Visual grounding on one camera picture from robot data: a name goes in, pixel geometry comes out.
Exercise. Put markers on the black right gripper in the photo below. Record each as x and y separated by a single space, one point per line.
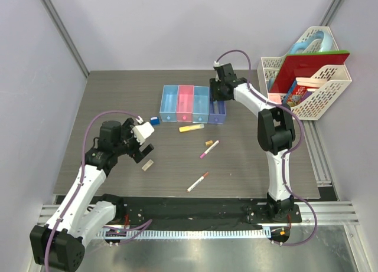
213 84

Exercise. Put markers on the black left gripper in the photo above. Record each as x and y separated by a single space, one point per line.
126 130

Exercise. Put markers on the clear beige eraser block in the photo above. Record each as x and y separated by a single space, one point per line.
147 165

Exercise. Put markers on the blue capped clear tube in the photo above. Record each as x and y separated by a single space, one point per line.
218 107

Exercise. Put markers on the teal blue drawer box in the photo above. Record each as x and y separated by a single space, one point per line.
201 104

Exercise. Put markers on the purple drawer box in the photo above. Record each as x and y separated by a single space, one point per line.
214 117

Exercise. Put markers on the pink drawer box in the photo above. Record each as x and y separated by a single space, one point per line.
185 102

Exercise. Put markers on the yellow capped tube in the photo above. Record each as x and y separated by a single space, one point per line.
189 128

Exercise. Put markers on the light blue drawer box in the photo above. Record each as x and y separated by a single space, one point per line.
168 107

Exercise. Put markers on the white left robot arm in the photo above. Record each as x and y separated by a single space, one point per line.
61 242

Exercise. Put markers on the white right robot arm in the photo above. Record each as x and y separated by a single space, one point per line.
276 135

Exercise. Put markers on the small blue box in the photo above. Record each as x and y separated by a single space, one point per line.
154 120

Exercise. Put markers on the pink tipped white marker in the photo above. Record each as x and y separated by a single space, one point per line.
209 149

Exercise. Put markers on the pink sticky note block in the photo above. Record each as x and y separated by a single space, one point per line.
275 98

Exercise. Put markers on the orange tipped white marker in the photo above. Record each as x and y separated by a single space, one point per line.
199 180

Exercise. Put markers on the colourful book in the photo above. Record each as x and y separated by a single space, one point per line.
297 90

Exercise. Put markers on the red folder board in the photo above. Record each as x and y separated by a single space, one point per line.
303 65

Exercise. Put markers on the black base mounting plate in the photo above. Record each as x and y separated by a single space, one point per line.
200 213

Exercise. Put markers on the white perforated file rack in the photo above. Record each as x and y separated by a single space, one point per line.
311 106

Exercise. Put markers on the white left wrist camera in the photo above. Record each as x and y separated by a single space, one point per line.
142 130

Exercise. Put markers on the white slotted cable duct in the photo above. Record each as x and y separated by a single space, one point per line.
183 235

